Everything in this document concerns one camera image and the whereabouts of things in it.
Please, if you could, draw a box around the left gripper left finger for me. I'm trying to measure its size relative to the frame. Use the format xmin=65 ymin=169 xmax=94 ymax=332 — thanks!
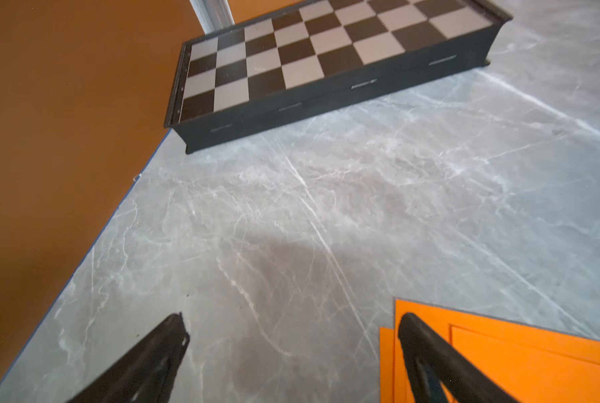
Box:
xmin=70 ymin=312 xmax=189 ymax=402

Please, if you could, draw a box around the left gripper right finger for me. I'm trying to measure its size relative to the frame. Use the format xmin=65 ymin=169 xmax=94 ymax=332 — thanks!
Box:
xmin=398 ymin=312 xmax=515 ymax=402

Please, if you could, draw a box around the orange paper front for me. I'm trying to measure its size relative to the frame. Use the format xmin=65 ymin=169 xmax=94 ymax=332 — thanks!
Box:
xmin=379 ymin=327 xmax=394 ymax=403

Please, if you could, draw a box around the black white chessboard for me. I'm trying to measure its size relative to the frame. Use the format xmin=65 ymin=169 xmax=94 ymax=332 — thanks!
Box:
xmin=165 ymin=0 xmax=511 ymax=153

